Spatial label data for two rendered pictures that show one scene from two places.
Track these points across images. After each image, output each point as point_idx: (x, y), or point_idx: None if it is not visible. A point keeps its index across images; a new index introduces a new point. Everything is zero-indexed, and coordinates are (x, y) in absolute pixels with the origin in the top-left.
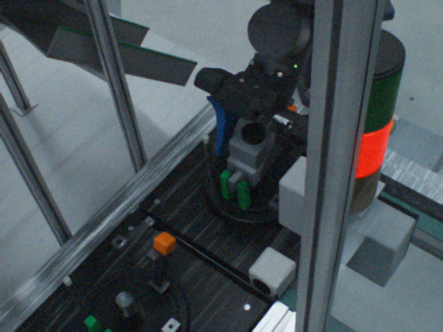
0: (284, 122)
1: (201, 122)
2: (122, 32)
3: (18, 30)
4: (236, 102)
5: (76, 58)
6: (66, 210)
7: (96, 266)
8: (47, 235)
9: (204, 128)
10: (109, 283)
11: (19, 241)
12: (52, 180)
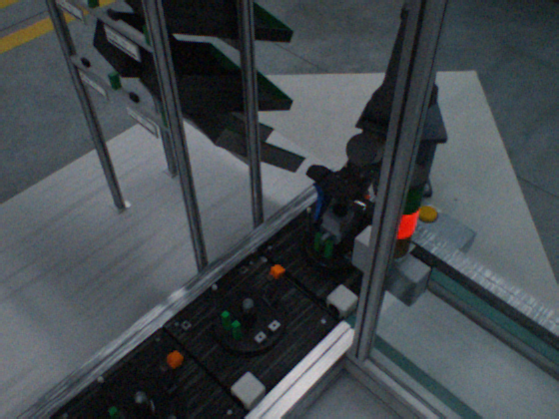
0: (360, 206)
1: (303, 199)
2: None
3: (196, 124)
4: (333, 190)
5: (232, 147)
6: None
7: (226, 284)
8: (186, 262)
9: (304, 203)
10: (236, 294)
11: (166, 264)
12: None
